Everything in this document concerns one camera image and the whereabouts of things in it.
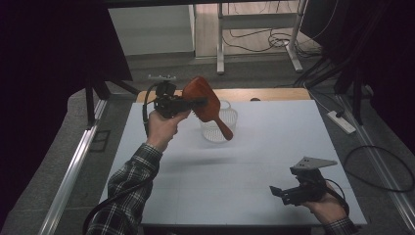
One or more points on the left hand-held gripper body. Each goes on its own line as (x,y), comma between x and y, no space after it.
(166,103)

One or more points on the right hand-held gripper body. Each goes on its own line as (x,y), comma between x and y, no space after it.
(305,191)

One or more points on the brown wooden hairbrush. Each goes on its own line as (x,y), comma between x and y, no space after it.
(202,91)

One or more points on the white plastic mesh basket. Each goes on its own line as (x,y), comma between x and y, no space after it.
(215,133)

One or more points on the person's left hand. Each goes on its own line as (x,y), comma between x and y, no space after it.
(161,130)

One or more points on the person's right hand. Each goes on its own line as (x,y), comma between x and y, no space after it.
(329,209)

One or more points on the wooden table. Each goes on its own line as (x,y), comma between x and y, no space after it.
(261,94)

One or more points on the white cabinet panel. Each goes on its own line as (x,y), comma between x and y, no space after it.
(150,31)

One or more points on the black metal stand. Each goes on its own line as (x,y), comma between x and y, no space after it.
(89,104)
(358,98)

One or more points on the white power strip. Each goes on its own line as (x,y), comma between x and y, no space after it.
(341,121)

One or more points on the black curtain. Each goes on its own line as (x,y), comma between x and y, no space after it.
(385,49)
(49,65)

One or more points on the white metal desk frame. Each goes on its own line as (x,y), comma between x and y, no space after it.
(221,49)

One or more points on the aluminium floor rail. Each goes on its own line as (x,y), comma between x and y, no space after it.
(70,176)
(385,169)

